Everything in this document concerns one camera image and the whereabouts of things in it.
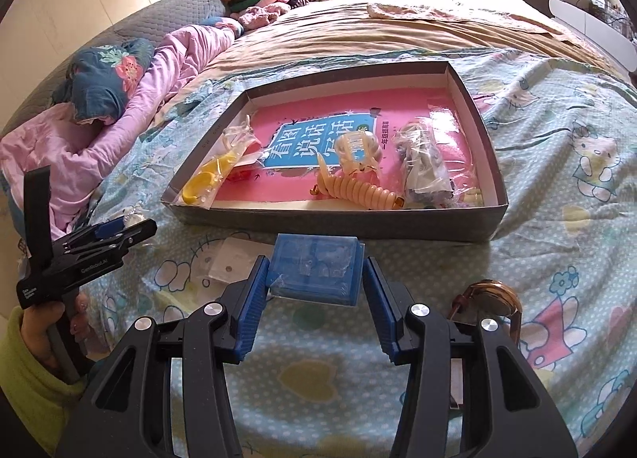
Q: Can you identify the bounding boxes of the bagged white hair clip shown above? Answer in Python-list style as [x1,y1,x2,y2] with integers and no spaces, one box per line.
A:
[122,206,147,228]

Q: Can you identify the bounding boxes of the bagged yellow bangles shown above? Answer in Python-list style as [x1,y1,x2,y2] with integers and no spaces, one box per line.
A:
[177,115,260,209]

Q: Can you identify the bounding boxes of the blue plastic box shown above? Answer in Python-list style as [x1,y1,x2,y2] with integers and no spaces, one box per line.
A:
[267,234,365,307]

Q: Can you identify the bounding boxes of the orange spiral hair clip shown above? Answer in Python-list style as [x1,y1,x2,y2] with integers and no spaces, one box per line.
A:
[310,154,405,211]

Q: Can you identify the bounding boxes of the cream hair claw clip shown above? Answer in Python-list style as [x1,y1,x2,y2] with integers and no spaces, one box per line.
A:
[334,130,382,175]

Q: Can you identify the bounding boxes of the green sleeve forearm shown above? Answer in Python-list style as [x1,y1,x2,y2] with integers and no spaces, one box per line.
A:
[1,307,88,457]

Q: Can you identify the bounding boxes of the bagged dark jewelry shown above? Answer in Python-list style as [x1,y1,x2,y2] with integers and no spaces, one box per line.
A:
[393,118,455,209]

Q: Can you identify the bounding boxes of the left hand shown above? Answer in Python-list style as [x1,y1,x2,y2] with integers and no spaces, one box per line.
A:
[19,292,93,372]

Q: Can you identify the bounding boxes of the pink quilt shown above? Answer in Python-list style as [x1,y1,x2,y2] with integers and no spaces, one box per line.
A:
[1,20,240,238]

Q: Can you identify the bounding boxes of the grey cardboard box tray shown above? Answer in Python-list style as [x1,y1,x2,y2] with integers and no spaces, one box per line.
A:
[162,62,508,242]

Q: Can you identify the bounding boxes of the small white card bag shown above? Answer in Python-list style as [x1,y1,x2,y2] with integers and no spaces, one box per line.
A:
[207,237,274,284]

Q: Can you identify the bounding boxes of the dark floral pillow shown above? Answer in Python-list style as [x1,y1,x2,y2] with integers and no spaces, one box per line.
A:
[51,38,154,125]

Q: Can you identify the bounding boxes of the Hello Kitty bed sheet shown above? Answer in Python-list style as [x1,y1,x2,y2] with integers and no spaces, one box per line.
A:
[86,49,636,457]

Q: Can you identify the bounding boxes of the small clear flat bag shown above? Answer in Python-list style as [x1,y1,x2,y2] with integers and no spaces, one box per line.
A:
[226,164,262,183]

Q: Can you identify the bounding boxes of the grey padded headboard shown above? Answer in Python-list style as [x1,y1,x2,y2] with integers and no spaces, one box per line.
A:
[1,0,226,135]

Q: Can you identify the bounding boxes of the tan blanket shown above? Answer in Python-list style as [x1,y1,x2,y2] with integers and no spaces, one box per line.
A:
[168,0,619,105]

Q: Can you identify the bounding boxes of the grey vanity desk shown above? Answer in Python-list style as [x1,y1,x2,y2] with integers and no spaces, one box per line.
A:
[526,0,636,75]

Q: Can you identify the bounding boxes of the pink patterned cloth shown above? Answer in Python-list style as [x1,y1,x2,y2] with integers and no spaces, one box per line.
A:
[367,0,570,37]

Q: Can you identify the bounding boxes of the brown strap wristwatch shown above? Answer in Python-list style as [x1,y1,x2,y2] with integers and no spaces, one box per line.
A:
[447,279,523,346]

